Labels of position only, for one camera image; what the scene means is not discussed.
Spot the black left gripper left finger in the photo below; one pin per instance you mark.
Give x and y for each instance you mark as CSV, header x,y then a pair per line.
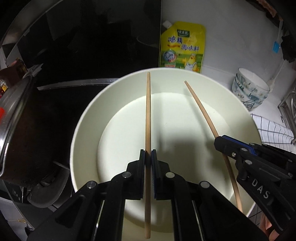
x,y
130,183

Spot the person's right hand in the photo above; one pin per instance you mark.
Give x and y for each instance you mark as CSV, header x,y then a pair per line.
x,y
266,226

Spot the steel dish rack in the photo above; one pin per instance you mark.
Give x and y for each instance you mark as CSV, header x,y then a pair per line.
x,y
287,110

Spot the white black checked cloth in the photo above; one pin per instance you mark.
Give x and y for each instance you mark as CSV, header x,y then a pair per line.
x,y
274,134

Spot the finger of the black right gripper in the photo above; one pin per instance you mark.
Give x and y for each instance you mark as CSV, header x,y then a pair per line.
x,y
229,146
245,144

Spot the yellow seasoning pouch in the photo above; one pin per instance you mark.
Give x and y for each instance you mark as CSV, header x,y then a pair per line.
x,y
183,46

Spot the large cream bowl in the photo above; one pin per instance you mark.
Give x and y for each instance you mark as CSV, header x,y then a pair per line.
x,y
111,130

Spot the wooden chopstick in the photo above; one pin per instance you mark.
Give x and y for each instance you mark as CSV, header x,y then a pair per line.
x,y
215,134
147,169

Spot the steel pot with lid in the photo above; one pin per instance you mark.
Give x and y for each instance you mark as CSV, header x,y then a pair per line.
x,y
12,104

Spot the stacked patterned porcelain bowls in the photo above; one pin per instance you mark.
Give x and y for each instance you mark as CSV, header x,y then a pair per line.
x,y
250,89

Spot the pink cloth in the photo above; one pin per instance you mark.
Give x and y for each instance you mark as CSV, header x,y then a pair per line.
x,y
264,6

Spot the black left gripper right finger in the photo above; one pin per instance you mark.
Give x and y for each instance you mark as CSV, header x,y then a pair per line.
x,y
167,184

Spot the black stove top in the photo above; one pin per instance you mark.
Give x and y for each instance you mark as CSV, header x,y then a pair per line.
x,y
76,83

